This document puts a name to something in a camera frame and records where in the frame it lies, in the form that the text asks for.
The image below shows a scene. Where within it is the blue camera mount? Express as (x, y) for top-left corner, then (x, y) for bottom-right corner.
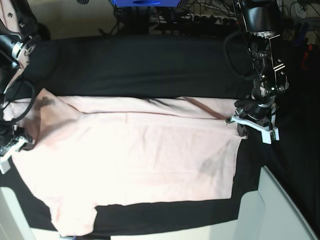
(111, 0), (180, 7)

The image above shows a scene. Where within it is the black table cloth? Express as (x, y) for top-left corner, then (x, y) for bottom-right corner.
(0, 34), (320, 237)

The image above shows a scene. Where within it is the pink T-shirt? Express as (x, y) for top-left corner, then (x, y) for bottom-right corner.
(12, 89), (242, 237)

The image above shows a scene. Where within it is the white power strip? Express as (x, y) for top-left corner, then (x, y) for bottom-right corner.
(213, 15), (237, 25)

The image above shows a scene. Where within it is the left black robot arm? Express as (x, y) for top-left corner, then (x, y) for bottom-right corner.
(223, 0), (289, 144)

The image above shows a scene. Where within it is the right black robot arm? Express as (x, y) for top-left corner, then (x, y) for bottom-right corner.
(0, 0), (40, 174)

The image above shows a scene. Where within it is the red clamp right edge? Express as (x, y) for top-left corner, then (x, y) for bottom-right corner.
(301, 44), (313, 71)

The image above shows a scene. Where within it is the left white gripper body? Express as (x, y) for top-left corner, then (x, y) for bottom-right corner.
(225, 99), (279, 144)

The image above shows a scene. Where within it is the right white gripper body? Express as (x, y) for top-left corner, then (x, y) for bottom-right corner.
(0, 127), (34, 175)

